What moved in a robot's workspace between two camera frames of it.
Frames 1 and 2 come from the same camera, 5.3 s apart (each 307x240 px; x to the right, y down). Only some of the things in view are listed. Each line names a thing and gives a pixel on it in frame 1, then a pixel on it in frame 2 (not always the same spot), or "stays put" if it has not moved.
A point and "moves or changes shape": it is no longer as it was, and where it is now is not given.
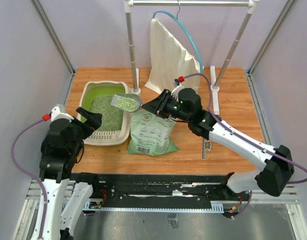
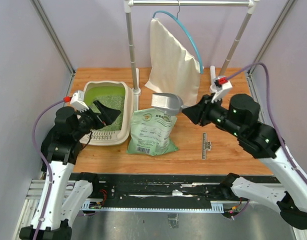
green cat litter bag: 150,134 stays put
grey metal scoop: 129,102 moves or changes shape
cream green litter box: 96,97 stays put
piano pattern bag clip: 206,145 stays put
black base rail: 160,190 stays put
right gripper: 157,105 -> 198,113
